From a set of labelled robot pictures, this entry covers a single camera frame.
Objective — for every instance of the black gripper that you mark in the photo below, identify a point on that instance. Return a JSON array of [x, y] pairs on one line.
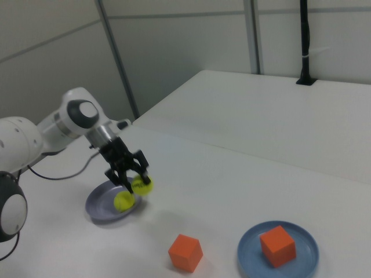
[[116, 155]]

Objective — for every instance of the yellow tennis ball black print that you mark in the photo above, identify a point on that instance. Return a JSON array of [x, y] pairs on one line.
[[143, 188]]

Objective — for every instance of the plain yellow tennis ball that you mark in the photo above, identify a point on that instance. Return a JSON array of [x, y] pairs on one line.
[[123, 201]]

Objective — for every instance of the orange foam cube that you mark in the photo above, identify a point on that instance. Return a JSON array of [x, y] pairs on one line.
[[184, 255], [278, 246]]

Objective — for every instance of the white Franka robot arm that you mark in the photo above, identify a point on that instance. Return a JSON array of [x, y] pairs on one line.
[[17, 139]]

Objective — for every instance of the purple plastic plate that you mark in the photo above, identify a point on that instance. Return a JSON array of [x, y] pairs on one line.
[[98, 208]]

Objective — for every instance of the blue plastic plate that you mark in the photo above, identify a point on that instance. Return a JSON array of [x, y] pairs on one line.
[[249, 255]]

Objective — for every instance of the grey partition post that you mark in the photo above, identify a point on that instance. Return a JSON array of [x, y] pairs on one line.
[[116, 58], [255, 34]]

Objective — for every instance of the black camera pole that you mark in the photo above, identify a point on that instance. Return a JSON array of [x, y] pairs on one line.
[[304, 43]]

